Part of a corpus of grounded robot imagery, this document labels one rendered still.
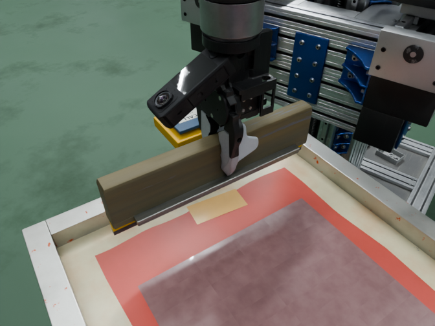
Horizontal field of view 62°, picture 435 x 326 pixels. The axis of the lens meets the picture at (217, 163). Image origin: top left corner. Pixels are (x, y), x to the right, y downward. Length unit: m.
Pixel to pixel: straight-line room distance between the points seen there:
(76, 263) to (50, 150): 1.96
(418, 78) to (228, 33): 0.45
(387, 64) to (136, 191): 0.53
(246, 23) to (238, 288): 0.38
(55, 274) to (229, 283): 0.26
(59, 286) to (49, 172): 1.84
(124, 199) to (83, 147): 2.04
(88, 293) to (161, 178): 0.22
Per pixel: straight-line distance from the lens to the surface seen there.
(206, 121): 0.53
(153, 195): 0.51
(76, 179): 2.29
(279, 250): 0.63
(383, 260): 0.67
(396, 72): 0.79
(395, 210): 0.71
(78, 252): 0.67
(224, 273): 0.60
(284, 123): 0.59
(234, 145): 0.49
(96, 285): 0.62
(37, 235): 0.67
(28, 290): 1.88
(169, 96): 0.45
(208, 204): 0.69
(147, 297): 0.59
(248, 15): 0.43
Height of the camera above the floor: 1.46
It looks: 41 degrees down
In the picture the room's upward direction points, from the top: straight up
